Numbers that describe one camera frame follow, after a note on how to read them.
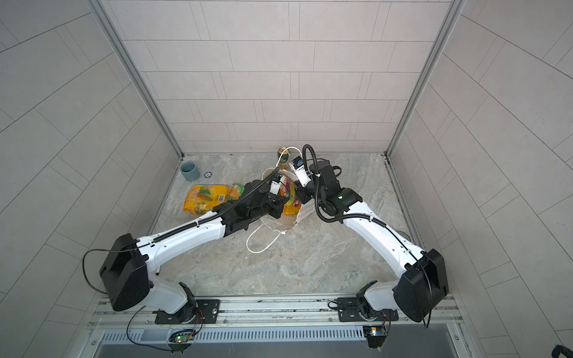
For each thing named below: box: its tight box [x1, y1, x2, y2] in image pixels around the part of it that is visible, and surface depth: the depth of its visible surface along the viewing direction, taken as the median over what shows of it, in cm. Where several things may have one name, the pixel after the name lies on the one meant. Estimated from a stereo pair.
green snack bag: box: [226, 183, 245, 201], surface depth 101 cm
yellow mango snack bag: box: [183, 184, 230, 215], surface depth 95 cm
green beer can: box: [277, 146, 290, 164], surface depth 107 cm
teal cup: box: [180, 161, 201, 182], surface depth 107 cm
